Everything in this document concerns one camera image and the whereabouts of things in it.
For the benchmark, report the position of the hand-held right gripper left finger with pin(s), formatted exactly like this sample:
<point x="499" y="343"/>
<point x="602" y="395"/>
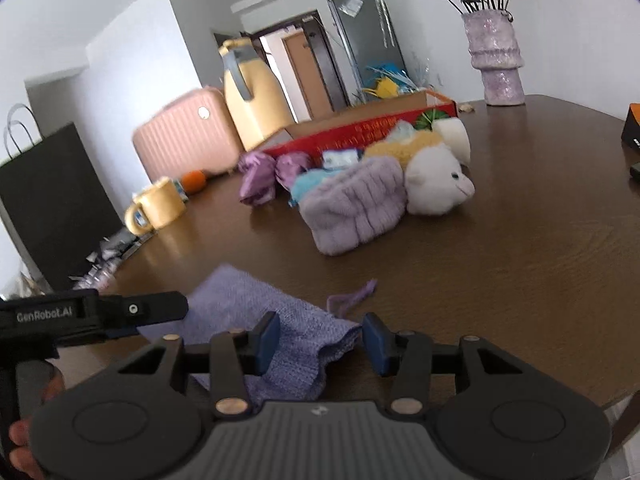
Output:
<point x="268" y="345"/>

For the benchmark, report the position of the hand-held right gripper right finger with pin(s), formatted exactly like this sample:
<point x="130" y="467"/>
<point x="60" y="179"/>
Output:
<point x="376" y="345"/>

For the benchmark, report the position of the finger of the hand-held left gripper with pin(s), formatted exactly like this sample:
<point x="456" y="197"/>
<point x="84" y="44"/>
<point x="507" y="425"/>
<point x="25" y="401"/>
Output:
<point x="145" y="307"/>

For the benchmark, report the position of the lavender knitted cloth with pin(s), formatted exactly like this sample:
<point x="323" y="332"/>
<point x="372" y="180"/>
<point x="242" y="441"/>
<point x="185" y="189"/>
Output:
<point x="240" y="300"/>

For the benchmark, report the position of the purple fluffy headband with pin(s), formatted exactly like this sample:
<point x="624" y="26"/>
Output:
<point x="350" y="210"/>

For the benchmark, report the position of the light blue fluffy cloth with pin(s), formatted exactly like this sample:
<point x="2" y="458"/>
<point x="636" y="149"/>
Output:
<point x="307" y="185"/>

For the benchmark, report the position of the purple satin scrunchie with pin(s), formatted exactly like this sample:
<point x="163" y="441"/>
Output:
<point x="260" y="175"/>

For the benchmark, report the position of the white and yellow plush toy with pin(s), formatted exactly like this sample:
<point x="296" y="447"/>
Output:
<point x="435" y="180"/>

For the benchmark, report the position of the blue and white tissue packet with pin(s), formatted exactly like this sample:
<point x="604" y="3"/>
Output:
<point x="340" y="158"/>

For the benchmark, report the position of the red cardboard box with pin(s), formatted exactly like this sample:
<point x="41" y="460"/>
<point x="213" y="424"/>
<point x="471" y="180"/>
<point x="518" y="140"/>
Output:
<point x="360" y="132"/>

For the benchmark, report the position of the pale green fluffy ball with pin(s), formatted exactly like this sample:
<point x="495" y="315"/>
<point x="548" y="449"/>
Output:
<point x="402" y="132"/>

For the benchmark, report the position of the white soft round pad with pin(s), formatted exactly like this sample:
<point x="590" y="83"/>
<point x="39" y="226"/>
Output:
<point x="455" y="140"/>

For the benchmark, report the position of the person's left hand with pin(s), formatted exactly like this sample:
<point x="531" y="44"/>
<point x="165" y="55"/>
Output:
<point x="20" y="442"/>

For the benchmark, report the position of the pile of small packets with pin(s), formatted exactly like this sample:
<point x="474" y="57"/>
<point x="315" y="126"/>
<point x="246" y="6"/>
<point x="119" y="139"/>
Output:
<point x="107" y="260"/>

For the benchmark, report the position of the yellow mug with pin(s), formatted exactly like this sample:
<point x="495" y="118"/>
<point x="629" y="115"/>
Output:
<point x="157" y="207"/>

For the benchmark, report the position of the small blue white carton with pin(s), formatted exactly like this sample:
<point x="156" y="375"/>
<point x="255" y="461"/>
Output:
<point x="177" y="190"/>

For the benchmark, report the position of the black paper bag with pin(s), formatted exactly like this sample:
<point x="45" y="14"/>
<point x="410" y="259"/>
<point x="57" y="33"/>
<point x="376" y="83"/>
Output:
<point x="55" y="200"/>

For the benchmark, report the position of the orange fruit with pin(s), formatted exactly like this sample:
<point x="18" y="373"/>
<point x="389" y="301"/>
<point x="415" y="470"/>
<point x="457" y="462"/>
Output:
<point x="194" y="182"/>

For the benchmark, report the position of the pink suitcase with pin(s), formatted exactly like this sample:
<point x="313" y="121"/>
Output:
<point x="185" y="135"/>

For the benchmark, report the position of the yellow thermos jug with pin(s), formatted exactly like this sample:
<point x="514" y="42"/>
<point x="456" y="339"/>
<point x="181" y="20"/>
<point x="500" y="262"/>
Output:
<point x="260" y="105"/>

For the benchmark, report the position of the small tan scrap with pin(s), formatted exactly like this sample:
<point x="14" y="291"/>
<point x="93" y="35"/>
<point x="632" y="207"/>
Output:
<point x="467" y="107"/>

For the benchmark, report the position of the blue and yellow feather bundle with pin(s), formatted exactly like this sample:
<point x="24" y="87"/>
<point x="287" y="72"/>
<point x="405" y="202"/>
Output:
<point x="390" y="82"/>

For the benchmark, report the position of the light wooden door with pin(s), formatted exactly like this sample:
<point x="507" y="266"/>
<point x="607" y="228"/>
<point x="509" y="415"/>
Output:
<point x="305" y="75"/>

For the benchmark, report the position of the dark brown door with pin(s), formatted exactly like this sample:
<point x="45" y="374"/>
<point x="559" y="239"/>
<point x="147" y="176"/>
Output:
<point x="327" y="60"/>

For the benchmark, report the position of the grey refrigerator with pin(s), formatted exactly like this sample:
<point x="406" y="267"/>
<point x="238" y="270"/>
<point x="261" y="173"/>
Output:
<point x="365" y="45"/>

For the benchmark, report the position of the purple textured vase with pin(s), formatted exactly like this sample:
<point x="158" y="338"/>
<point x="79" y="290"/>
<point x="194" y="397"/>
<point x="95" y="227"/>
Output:
<point x="497" y="55"/>

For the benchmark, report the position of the orange and black box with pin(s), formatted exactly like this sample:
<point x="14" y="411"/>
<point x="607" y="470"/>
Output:
<point x="632" y="125"/>

